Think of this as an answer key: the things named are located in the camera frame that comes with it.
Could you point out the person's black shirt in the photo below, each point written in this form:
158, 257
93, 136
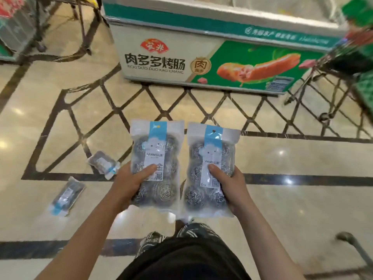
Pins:
186, 262

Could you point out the metal display rack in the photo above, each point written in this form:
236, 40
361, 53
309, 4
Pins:
43, 26

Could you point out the person's right forearm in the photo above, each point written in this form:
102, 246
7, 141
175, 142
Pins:
268, 244

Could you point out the person's left forearm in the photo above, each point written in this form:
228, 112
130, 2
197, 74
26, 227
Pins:
84, 239

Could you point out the person's right thumb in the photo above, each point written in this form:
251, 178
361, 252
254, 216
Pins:
217, 175

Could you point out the person's right hand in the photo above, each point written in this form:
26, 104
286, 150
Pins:
233, 189

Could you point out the person's patterned shorts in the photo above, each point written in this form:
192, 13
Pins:
180, 234

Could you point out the person's left hand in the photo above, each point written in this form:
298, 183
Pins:
126, 187

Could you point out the steel scourer pack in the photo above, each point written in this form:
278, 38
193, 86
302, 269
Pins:
103, 163
156, 166
67, 197
208, 169

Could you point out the person's left thumb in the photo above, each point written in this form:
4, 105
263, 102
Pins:
145, 173

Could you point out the metal shopping cart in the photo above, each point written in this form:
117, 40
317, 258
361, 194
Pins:
341, 64

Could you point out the white and green chest freezer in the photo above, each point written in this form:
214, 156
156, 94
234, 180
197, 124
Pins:
221, 40

